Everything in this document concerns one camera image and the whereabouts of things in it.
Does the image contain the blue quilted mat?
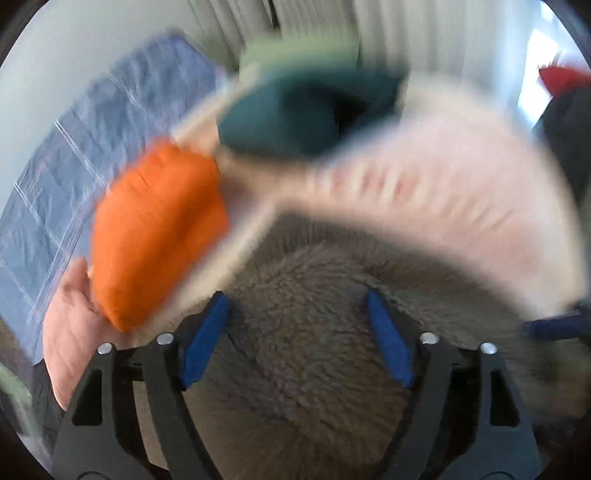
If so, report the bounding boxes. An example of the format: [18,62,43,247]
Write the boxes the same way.
[0,32,227,365]

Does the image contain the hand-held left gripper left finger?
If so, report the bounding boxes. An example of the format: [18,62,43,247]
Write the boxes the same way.
[53,291,233,480]

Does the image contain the red cloth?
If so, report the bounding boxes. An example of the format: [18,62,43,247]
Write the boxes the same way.
[538,65,587,95]

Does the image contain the salmon pink cloth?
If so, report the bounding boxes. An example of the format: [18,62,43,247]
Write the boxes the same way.
[43,256,134,409]

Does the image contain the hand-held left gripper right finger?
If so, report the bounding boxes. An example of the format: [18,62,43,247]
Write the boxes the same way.
[366,288,541,480]

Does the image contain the orange cloth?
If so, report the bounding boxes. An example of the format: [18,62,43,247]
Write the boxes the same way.
[90,141,232,333]

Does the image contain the pale pink printed blanket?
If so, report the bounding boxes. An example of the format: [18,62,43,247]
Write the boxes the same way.
[171,74,587,319]

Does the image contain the dark green cloth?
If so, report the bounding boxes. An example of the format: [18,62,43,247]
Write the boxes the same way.
[217,69,407,158]

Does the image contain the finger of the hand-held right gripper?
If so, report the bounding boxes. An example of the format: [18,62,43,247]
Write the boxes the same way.
[519,311,585,342]

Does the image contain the white pleated curtain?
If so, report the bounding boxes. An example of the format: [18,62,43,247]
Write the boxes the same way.
[189,0,532,79]

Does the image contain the light green cloth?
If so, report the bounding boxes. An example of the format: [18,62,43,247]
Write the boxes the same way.
[238,37,361,75]

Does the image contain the brown fleece garment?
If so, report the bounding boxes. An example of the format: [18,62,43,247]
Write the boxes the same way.
[134,222,583,480]

